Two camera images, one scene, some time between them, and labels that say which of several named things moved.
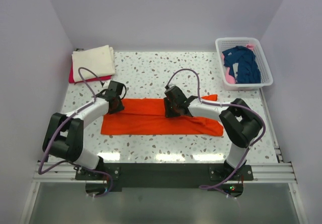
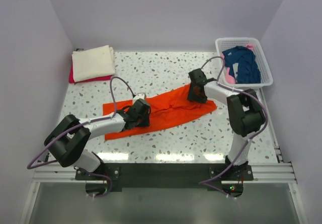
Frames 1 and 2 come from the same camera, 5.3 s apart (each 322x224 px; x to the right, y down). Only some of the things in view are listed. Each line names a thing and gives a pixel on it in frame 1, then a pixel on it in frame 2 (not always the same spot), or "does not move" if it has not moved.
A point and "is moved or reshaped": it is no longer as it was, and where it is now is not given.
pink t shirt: [230, 79] does not move
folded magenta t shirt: [71, 76] does not move
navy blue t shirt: [248, 71] does not move
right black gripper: [168, 113] to [191, 96]
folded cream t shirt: [99, 60] does not move
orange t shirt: [149, 117] is moved or reshaped
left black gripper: [119, 107] to [146, 123]
